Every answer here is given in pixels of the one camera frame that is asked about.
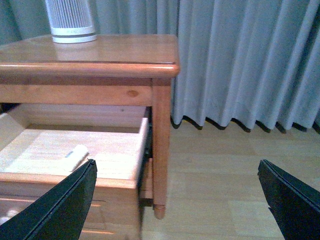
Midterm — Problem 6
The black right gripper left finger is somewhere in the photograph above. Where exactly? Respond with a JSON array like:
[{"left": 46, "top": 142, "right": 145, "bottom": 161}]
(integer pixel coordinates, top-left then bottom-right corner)
[{"left": 0, "top": 159, "right": 97, "bottom": 240}]

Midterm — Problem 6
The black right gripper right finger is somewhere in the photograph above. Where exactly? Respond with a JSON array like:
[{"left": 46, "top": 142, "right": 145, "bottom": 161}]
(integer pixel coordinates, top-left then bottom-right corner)
[{"left": 257, "top": 159, "right": 320, "bottom": 240}]

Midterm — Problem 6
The wooden drawer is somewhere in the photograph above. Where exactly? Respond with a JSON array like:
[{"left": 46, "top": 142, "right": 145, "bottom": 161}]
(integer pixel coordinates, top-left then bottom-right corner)
[{"left": 0, "top": 104, "right": 149, "bottom": 240}]

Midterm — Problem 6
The white medicine bottle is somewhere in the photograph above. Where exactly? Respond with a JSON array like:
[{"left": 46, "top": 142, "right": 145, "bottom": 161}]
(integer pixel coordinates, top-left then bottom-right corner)
[{"left": 60, "top": 144, "right": 89, "bottom": 172}]

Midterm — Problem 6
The wooden nightstand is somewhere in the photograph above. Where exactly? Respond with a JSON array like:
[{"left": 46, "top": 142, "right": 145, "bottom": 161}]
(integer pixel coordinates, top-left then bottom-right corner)
[{"left": 0, "top": 34, "right": 181, "bottom": 220}]

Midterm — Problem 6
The grey curtain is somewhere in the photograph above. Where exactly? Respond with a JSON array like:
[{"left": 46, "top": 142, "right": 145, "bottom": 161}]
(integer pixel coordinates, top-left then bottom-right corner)
[{"left": 0, "top": 0, "right": 320, "bottom": 132}]

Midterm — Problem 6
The white cylindrical air purifier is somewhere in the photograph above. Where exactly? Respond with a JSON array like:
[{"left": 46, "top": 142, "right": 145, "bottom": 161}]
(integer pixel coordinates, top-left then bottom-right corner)
[{"left": 45, "top": 0, "right": 97, "bottom": 44}]

